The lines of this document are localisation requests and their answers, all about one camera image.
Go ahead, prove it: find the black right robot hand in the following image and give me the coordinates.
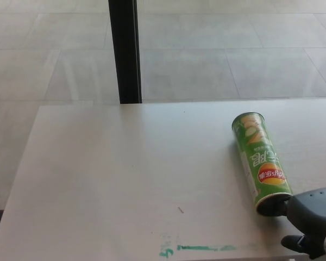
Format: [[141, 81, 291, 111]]
[[272, 186, 326, 260]]

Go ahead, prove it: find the green Lay's chips can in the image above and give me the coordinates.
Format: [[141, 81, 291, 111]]
[[231, 111, 293, 217]]

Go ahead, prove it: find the black vertical post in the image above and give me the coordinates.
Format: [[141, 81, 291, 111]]
[[108, 0, 143, 105]]

